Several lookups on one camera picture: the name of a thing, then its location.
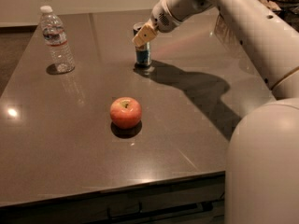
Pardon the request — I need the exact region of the clear plastic water bottle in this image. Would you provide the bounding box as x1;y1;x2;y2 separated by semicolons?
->
40;6;75;74

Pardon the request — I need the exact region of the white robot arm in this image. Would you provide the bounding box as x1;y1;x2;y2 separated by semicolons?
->
133;0;299;224

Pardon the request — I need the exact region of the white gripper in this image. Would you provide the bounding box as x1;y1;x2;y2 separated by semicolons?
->
132;0;211;47

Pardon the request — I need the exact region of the blue silver redbull can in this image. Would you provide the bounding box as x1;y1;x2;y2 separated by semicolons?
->
133;22;151;67

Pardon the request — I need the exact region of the red yellow apple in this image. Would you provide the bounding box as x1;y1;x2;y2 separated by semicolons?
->
110;97;142;130

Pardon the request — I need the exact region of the left drawer with handle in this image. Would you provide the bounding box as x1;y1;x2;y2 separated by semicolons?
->
0;175;224;224

